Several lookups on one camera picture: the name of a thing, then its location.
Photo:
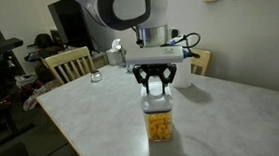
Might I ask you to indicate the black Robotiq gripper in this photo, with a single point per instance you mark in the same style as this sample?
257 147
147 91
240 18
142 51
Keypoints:
154 70

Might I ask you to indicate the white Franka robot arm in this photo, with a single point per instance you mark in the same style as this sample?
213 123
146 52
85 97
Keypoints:
124 9

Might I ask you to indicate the clear container with yellow snacks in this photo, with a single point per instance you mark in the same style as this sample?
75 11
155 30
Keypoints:
159 126

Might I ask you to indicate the white paper towel roll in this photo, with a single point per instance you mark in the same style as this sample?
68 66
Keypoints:
183 74

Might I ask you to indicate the teal tissue box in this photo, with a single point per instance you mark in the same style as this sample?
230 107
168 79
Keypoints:
129 68

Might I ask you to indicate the white tissue box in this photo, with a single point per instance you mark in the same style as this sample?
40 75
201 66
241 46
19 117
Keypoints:
113 55

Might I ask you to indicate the light wooden chair backrest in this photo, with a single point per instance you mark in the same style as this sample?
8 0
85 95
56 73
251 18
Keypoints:
201 61

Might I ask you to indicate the small glass jar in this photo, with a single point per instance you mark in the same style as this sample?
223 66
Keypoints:
96 76

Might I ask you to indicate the slatted light wooden chair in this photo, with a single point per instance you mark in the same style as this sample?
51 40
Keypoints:
73 64

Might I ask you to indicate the black monitor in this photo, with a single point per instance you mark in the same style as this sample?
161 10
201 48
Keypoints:
70 23

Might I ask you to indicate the red white cloth pile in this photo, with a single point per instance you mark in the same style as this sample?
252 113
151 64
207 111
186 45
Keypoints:
32 96

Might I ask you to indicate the black sensor bar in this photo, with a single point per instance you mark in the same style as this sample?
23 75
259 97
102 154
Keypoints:
1 46

